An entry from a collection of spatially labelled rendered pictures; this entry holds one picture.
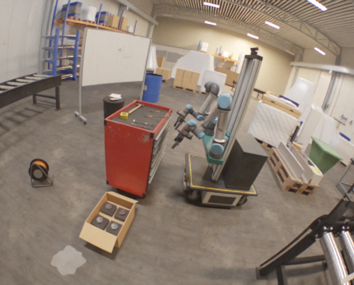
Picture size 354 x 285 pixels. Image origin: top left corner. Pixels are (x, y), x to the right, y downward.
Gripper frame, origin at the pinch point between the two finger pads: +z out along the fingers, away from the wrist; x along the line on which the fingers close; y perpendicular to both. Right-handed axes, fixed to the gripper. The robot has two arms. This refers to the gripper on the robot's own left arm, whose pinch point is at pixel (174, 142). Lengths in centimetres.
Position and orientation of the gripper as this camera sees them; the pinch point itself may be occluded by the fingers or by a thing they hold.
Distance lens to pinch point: 162.6
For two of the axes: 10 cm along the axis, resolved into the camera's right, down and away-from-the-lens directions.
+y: -8.1, -5.4, -2.1
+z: -5.6, 6.2, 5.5
